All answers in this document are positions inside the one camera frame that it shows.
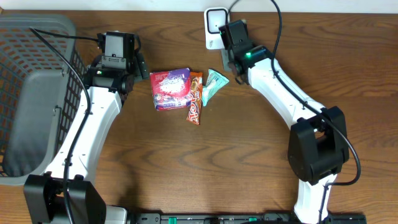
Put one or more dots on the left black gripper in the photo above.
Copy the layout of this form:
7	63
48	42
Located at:
142	66

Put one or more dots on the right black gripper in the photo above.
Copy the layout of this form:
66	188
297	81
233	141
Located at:
229	54

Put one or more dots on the red purple snack pack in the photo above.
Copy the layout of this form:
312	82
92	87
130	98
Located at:
171	89

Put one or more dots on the teal snack wrapper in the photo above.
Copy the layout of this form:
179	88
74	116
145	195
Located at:
215	82

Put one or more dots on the orange snack bar wrapper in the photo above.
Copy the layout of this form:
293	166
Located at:
196	88

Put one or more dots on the small orange box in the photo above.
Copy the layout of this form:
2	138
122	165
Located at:
225	60

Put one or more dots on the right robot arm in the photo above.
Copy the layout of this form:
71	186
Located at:
316	150

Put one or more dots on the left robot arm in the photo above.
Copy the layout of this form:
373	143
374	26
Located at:
65	192

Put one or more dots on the white barcode scanner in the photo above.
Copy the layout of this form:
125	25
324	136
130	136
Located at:
214	18

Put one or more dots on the grey plastic mesh basket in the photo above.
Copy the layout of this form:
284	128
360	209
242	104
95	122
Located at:
39	93

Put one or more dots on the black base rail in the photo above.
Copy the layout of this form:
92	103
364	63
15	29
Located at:
156	218

